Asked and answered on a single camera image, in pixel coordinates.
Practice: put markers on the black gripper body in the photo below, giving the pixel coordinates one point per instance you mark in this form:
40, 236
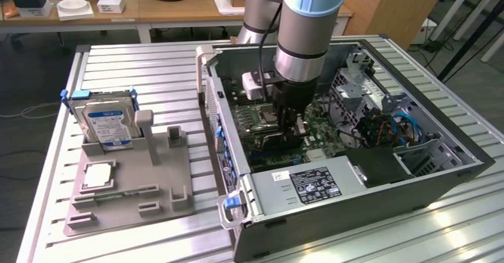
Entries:
296, 95

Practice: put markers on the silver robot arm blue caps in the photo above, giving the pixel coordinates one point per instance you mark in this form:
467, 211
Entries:
303, 39

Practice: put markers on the CPU socket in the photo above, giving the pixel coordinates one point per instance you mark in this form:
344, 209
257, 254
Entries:
268, 117

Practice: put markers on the green motherboard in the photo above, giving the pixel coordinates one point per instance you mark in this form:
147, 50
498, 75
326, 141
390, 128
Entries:
323, 139

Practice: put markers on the metal disk bay cage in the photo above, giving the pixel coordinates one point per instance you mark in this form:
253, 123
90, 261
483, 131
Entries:
351, 92

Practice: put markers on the grey power supply unit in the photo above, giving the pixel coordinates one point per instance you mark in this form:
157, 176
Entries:
276, 192

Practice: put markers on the white paper booklet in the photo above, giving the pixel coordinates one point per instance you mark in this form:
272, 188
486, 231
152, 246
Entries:
227, 6

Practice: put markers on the black open PC case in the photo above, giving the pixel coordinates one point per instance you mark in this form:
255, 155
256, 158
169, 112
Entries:
355, 216

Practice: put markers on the wooden cabinet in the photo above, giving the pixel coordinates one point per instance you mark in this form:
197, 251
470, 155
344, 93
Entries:
394, 9

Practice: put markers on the hard disk in blue carrier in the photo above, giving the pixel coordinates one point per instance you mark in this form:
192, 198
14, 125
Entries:
102, 124

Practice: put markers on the grey parts rack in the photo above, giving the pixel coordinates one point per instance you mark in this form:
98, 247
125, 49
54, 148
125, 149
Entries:
126, 213

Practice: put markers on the silver CPU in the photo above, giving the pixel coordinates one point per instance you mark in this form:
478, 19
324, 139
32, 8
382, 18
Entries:
97, 176

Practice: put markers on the green RAM stick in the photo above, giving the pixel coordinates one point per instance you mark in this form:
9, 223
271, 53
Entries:
109, 197

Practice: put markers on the small white box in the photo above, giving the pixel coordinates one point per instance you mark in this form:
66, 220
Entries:
110, 5

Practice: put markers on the white box with round part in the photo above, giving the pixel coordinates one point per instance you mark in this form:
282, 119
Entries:
76, 9

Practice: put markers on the white box with black top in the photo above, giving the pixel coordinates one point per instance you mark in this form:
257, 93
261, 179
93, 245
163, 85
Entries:
34, 9

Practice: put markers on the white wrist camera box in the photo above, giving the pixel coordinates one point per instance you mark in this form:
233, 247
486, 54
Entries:
255, 87

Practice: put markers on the white table frame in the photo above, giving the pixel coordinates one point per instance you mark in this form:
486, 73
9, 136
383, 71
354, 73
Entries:
491, 49

